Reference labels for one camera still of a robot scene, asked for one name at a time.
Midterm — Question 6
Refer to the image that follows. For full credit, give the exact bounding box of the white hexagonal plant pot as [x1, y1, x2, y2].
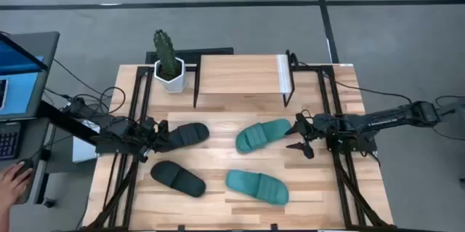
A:
[153, 56, 188, 94]

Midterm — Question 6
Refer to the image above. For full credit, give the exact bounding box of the grey desk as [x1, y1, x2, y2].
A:
[0, 115, 52, 207]

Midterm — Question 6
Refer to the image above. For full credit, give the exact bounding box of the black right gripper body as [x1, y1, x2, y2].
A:
[307, 113, 331, 145]

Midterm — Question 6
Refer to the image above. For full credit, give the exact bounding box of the black keyboard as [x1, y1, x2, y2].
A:
[0, 121, 22, 161]

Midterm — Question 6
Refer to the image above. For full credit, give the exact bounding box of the green cactus plant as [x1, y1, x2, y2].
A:
[153, 28, 182, 80]

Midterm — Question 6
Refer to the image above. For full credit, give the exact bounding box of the black rubber slide sandal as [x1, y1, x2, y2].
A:
[150, 160, 207, 199]
[159, 121, 211, 153]

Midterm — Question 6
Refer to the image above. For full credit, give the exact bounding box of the black desk leg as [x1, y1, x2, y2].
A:
[34, 126, 59, 209]

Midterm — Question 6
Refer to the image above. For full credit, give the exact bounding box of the white box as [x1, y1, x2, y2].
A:
[71, 121, 101, 164]

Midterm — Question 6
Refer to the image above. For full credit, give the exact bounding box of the person's hand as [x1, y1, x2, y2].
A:
[0, 161, 34, 232]

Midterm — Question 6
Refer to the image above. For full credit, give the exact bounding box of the grey stand bracket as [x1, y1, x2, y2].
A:
[435, 97, 465, 116]

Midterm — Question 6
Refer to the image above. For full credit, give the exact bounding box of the green rubber slide sandal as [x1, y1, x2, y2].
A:
[225, 169, 291, 207]
[235, 118, 293, 154]

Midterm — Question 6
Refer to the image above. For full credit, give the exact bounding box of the black floor cable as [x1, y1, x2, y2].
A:
[432, 95, 465, 142]

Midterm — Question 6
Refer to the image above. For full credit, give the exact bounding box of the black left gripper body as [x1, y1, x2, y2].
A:
[137, 117, 163, 151]

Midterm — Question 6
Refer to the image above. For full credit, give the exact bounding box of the wooden shelf with black legs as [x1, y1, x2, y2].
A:
[193, 54, 296, 108]

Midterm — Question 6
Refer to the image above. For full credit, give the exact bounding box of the long black cable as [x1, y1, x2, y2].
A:
[286, 50, 413, 105]

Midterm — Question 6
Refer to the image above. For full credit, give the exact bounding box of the thin black cable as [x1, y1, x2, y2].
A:
[52, 57, 110, 98]

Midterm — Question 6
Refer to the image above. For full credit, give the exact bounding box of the black cable loop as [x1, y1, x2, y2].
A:
[98, 86, 126, 116]

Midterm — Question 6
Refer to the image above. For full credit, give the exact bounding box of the black perforated panel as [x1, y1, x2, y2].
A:
[145, 47, 235, 65]

